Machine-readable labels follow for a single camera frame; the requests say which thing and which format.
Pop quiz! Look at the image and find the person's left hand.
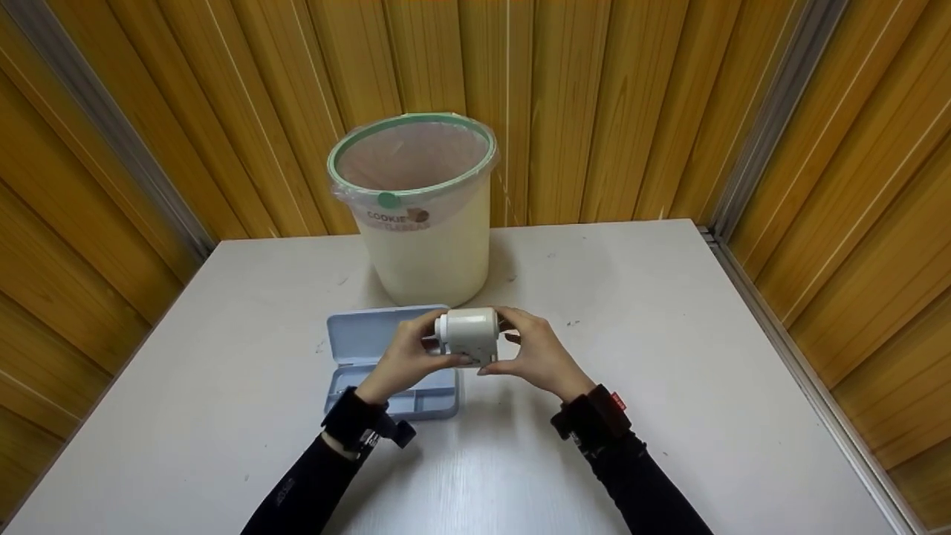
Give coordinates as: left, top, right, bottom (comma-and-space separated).
355, 309, 475, 406

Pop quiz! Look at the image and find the person's right hand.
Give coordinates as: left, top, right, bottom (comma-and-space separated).
477, 306, 597, 404

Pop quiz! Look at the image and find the white pencil sharpener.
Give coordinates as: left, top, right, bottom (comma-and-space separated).
434, 307, 500, 367

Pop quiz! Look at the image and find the light blue pencil case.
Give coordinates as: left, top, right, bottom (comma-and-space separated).
324, 305, 460, 422

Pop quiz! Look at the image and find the black wrist band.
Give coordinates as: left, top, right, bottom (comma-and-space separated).
551, 384, 633, 455
321, 386, 417, 455

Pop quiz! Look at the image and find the white plastic waste bin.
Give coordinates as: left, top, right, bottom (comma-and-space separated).
327, 113, 497, 308

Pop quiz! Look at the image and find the clear plastic bin liner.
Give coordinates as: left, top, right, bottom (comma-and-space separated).
327, 112, 500, 222

